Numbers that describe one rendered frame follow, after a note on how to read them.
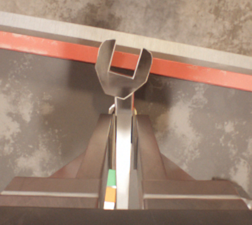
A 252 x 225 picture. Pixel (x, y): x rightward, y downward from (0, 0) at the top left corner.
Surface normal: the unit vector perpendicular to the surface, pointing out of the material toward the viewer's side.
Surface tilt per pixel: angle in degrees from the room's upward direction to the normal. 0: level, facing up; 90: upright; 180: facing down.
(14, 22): 14
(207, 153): 0
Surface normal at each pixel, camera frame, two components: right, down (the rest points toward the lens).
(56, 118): 0.02, 0.17
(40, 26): 0.06, -0.07
